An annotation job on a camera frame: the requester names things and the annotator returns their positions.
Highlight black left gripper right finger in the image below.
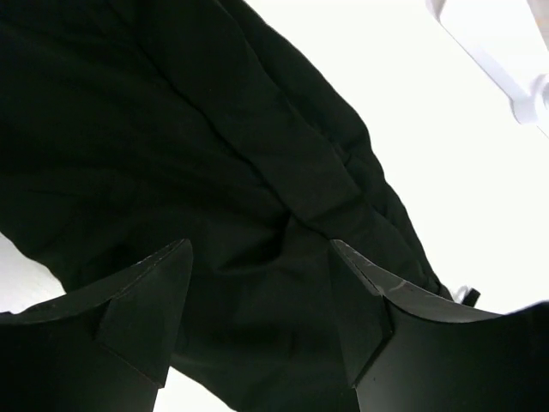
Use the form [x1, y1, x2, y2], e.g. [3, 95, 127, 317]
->
[329, 240, 548, 411]

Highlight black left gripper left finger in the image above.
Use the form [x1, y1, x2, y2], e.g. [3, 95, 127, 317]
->
[1, 239, 192, 411]

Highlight black trousers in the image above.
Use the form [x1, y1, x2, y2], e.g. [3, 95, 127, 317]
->
[1, 1, 449, 411]

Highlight white garment rack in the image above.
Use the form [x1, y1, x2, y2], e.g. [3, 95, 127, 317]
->
[425, 0, 548, 136]

